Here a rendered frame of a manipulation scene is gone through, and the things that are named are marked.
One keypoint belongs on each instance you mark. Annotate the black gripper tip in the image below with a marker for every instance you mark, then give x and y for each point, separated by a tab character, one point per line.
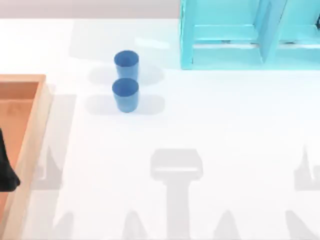
6	172

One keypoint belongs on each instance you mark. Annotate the blue cup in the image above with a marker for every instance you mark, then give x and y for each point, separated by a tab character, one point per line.
126	65
125	97

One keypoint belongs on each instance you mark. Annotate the light blue rack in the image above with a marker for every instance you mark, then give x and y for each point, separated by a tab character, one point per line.
225	35

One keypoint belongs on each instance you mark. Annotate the salmon-coloured shallow box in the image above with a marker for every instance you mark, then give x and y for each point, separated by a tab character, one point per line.
22	120

